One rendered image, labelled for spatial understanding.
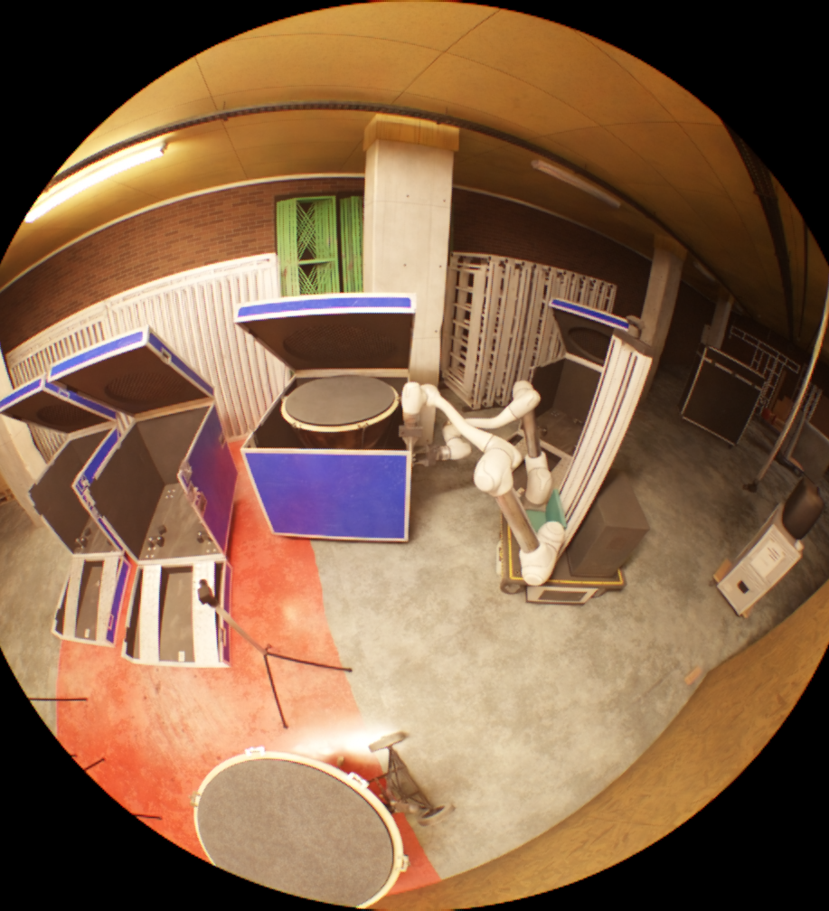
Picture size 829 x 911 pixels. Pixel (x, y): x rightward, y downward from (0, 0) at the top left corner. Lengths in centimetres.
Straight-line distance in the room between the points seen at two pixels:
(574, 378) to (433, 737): 402
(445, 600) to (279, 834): 174
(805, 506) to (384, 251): 394
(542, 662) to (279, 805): 169
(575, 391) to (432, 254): 258
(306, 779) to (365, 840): 28
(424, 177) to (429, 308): 120
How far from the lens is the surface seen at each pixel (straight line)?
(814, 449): 1072
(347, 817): 121
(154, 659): 259
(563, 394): 438
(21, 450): 444
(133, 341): 191
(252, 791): 128
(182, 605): 261
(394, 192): 273
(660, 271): 616
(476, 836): 211
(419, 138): 292
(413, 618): 213
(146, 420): 310
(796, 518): 313
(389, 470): 178
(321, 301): 173
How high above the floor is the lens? 196
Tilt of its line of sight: 37 degrees down
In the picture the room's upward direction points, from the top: 3 degrees clockwise
